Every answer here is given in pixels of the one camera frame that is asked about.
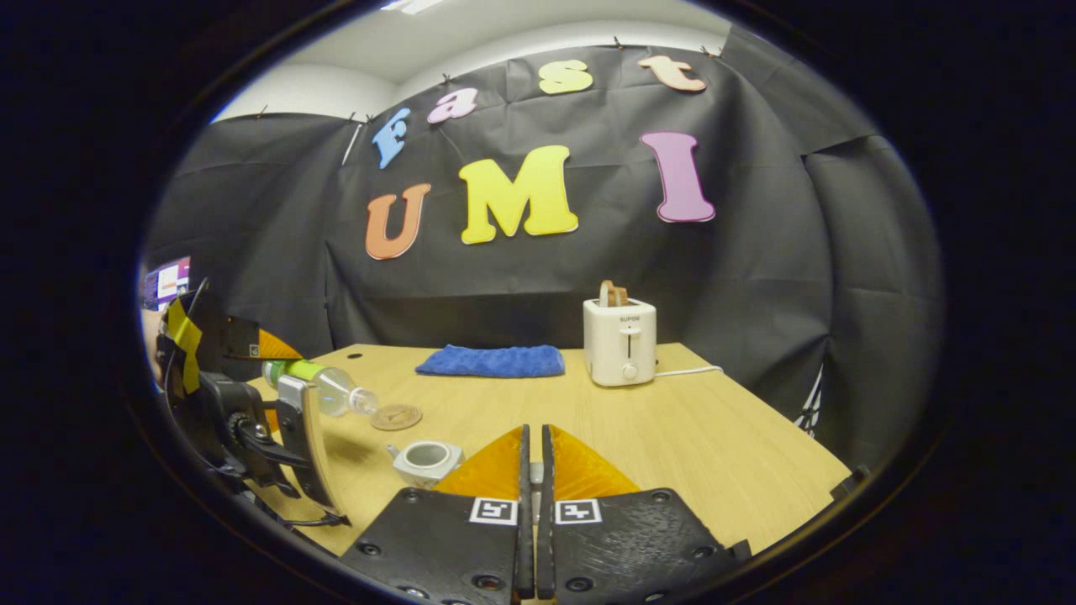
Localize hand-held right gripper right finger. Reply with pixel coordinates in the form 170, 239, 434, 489
536, 424, 754, 605

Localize round brown coaster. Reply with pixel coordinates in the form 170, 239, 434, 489
370, 403, 424, 432

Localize computer monitor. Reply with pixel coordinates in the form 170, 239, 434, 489
143, 256, 193, 312

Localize white striped object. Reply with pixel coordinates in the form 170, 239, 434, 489
794, 366, 825, 438

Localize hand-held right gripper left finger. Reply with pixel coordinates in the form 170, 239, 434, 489
340, 424, 536, 605

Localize blue towel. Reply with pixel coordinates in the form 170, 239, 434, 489
415, 344, 566, 379

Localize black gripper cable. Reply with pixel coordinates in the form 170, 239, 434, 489
240, 492, 352, 530

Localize clear water bottle green label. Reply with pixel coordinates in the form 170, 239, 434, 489
262, 359, 379, 418

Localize white toaster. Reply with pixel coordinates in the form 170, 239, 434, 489
583, 298, 657, 388

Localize black backdrop cloth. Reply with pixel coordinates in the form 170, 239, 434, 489
139, 25, 947, 471

